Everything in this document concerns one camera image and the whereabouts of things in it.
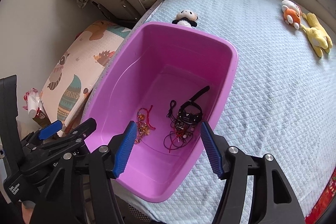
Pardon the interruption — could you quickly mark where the red cord pendant bracelet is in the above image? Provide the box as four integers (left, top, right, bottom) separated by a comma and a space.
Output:
136, 105, 157, 132

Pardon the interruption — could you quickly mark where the black wrist watch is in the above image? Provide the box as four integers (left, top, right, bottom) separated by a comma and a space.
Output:
177, 86, 210, 125

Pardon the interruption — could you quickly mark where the panda plush toy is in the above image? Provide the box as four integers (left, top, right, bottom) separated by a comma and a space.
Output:
172, 10, 198, 28

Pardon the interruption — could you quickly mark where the black cord necklace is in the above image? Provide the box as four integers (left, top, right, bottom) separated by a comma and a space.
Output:
163, 131, 194, 151

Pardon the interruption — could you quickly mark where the animal print play mat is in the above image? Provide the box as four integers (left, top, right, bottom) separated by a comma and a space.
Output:
41, 20, 130, 136

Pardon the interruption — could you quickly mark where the black cord jewelry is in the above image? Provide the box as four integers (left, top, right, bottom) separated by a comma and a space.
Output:
166, 100, 177, 119

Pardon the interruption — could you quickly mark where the orange white plush toy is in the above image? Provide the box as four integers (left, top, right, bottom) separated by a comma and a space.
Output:
281, 0, 302, 30

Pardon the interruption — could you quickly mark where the purple plastic bin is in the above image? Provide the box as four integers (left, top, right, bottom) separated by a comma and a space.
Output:
83, 22, 238, 202

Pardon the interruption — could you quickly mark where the multicolour beaded bracelet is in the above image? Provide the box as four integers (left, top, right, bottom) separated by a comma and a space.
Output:
134, 118, 150, 145

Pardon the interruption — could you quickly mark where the red green string bracelet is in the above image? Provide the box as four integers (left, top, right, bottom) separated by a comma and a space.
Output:
167, 121, 197, 154

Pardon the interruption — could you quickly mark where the yellow plush toy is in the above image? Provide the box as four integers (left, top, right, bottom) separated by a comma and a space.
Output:
301, 12, 333, 58

